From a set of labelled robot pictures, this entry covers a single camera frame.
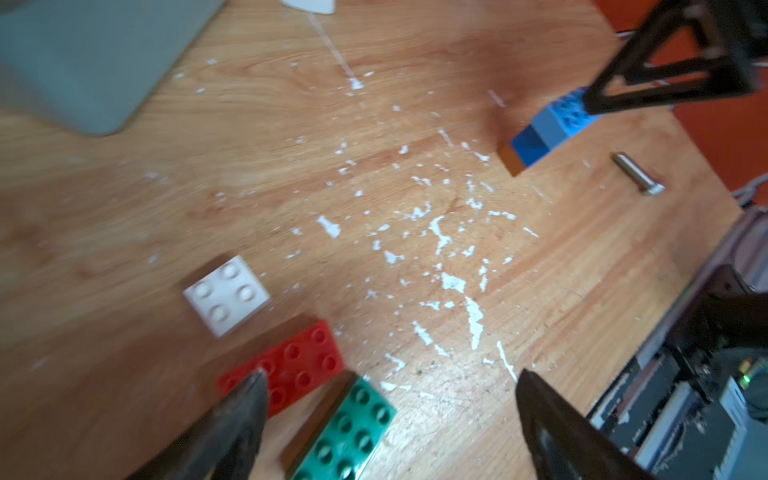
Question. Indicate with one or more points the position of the clear plastic storage box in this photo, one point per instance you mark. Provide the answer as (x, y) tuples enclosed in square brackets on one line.
[(88, 65)]

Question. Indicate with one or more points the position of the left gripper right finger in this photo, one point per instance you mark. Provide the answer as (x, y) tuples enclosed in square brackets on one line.
[(562, 443)]

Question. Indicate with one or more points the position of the green lego brick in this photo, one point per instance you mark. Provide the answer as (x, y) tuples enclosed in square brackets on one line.
[(343, 447)]

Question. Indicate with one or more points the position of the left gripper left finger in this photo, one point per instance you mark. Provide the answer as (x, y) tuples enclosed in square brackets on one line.
[(223, 443)]

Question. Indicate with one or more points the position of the steel bolt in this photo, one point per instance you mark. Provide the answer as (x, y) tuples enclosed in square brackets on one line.
[(645, 183)]

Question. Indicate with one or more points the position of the red lego brick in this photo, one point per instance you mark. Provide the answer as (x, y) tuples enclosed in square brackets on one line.
[(294, 368)]

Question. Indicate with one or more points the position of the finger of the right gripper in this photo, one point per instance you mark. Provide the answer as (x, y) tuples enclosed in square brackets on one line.
[(685, 52)]

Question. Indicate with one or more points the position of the white lego brick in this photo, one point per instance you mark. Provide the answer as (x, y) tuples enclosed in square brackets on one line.
[(227, 296)]

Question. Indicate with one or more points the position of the brown lego brick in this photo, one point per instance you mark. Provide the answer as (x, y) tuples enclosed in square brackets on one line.
[(511, 160)]

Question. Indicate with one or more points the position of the light blue lego brick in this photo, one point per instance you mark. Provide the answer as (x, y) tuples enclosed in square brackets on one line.
[(563, 119)]

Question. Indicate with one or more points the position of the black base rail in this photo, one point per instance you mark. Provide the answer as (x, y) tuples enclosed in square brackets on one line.
[(689, 414)]

